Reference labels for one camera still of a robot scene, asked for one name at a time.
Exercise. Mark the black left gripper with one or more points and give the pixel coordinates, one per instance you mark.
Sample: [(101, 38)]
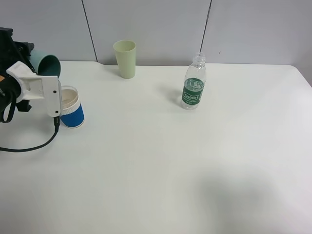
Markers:
[(11, 52)]

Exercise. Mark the teal plastic cup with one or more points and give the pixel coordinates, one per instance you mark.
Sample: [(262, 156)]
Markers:
[(45, 64)]

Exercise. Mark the clear green label water bottle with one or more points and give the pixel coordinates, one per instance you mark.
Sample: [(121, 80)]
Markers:
[(194, 82)]

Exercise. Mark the blue sleeved clear cup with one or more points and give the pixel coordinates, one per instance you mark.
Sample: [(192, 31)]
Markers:
[(72, 114)]

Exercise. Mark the pale green tall cup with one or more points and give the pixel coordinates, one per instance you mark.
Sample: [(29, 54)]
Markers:
[(125, 52)]

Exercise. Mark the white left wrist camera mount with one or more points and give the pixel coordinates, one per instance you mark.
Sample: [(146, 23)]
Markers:
[(34, 86)]

